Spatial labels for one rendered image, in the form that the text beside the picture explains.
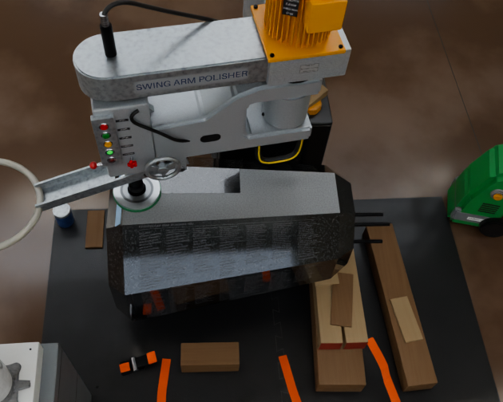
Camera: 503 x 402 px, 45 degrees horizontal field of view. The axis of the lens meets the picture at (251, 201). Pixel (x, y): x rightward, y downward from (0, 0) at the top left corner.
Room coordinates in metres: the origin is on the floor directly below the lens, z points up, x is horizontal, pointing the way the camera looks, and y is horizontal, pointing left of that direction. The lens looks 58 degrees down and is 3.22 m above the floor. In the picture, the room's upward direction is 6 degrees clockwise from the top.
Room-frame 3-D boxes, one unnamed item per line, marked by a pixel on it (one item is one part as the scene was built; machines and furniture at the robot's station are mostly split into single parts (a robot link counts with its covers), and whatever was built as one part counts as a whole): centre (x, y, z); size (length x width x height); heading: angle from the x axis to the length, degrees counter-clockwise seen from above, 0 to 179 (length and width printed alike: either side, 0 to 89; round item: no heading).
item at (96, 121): (1.37, 0.56, 1.37); 0.08 x 0.03 x 0.28; 108
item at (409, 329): (1.30, -0.90, 0.13); 0.25 x 0.10 x 0.01; 17
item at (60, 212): (1.75, 1.09, 0.08); 0.10 x 0.10 x 0.13
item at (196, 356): (1.00, 0.13, 0.07); 0.30 x 0.12 x 0.12; 97
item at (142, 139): (1.52, 0.45, 1.32); 0.36 x 0.22 x 0.45; 108
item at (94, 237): (1.71, 0.90, 0.02); 0.25 x 0.10 x 0.01; 9
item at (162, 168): (1.42, 0.38, 1.20); 0.15 x 0.10 x 0.15; 108
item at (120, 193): (1.50, 0.53, 0.84); 0.21 x 0.21 x 0.01
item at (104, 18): (1.50, 0.53, 1.78); 0.04 x 0.04 x 0.17
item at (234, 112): (1.61, 0.15, 1.30); 0.74 x 0.23 x 0.49; 108
